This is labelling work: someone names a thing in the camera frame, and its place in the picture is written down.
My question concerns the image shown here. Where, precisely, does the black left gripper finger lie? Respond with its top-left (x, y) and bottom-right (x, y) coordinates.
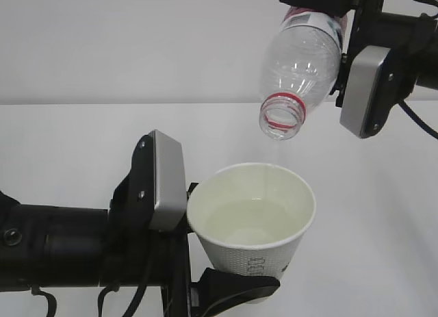
top-left (191, 268), bottom-right (280, 316)

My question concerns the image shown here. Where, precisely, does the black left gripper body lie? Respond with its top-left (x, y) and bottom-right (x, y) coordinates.
top-left (99, 175), bottom-right (192, 316)

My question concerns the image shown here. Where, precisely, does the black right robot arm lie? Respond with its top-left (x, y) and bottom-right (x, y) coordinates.
top-left (279, 0), bottom-right (437, 107)

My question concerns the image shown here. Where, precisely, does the clear Nongfu Spring water bottle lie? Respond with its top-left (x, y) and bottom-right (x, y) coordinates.
top-left (259, 7), bottom-right (348, 140)

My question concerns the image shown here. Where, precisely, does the white Coffee Star paper cup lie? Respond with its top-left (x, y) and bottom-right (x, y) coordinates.
top-left (187, 163), bottom-right (316, 280)

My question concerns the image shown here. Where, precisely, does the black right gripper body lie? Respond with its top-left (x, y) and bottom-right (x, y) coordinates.
top-left (334, 0), bottom-right (407, 107)

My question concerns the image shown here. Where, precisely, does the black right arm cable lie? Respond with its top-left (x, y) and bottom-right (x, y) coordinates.
top-left (396, 0), bottom-right (438, 140)

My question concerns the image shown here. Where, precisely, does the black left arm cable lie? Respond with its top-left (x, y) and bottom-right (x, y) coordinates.
top-left (30, 248), bottom-right (155, 317)

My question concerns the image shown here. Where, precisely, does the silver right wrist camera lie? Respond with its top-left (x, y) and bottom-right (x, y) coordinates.
top-left (339, 46), bottom-right (390, 139)

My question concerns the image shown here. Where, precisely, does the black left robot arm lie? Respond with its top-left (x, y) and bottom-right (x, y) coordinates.
top-left (1, 184), bottom-right (280, 316)

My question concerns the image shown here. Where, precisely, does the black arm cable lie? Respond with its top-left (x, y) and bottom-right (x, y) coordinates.
top-left (30, 248), bottom-right (155, 317)
top-left (396, 0), bottom-right (438, 140)

